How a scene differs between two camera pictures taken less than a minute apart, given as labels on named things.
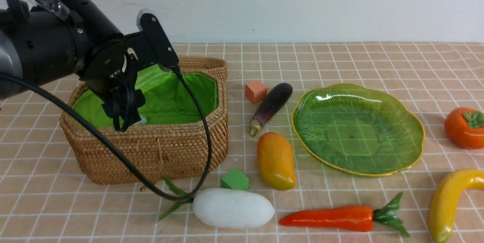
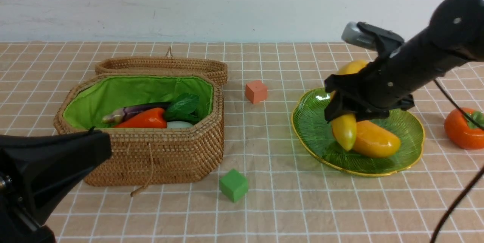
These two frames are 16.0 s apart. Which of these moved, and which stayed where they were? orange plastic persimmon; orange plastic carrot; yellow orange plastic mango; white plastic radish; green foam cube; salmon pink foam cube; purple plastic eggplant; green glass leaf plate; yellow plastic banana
Moved: orange plastic carrot; yellow plastic banana; purple plastic eggplant; yellow orange plastic mango; white plastic radish
Stayed: green foam cube; orange plastic persimmon; salmon pink foam cube; green glass leaf plate
